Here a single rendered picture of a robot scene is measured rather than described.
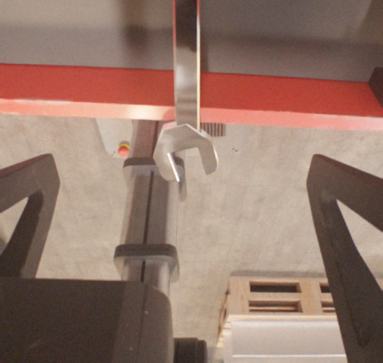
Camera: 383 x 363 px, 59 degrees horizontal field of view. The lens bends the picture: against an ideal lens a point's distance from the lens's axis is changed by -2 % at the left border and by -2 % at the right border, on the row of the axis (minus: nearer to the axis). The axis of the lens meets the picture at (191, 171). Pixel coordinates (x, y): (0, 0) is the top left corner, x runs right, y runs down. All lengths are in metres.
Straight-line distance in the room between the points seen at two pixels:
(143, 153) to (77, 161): 1.00
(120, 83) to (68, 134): 1.37
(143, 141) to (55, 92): 0.54
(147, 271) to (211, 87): 0.42
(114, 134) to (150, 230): 0.61
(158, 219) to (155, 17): 0.46
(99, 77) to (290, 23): 0.13
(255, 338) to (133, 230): 2.17
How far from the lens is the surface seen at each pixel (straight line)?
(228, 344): 2.95
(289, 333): 2.79
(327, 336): 2.88
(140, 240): 0.62
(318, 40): 0.26
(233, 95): 0.24
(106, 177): 1.76
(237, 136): 1.17
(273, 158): 1.65
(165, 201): 0.66
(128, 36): 0.24
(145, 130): 0.79
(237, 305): 2.59
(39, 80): 0.26
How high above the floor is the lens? 1.12
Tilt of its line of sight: 42 degrees down
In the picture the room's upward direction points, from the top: 180 degrees counter-clockwise
